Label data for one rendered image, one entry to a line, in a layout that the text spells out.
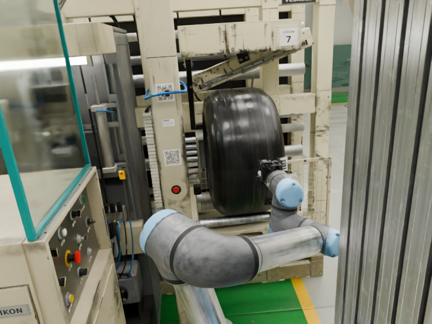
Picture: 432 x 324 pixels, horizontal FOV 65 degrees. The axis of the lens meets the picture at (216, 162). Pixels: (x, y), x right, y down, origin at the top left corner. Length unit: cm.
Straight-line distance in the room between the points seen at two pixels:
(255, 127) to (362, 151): 92
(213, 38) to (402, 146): 142
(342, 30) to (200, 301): 1094
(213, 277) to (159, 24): 108
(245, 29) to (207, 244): 129
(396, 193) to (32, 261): 83
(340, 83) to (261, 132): 1018
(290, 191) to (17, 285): 75
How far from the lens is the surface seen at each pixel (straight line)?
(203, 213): 192
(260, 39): 178
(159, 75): 148
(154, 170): 159
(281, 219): 101
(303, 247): 85
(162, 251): 71
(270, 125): 140
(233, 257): 66
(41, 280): 102
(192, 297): 84
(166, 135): 152
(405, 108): 41
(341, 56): 1144
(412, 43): 40
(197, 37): 174
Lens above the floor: 169
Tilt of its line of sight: 19 degrees down
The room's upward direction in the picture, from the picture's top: 4 degrees counter-clockwise
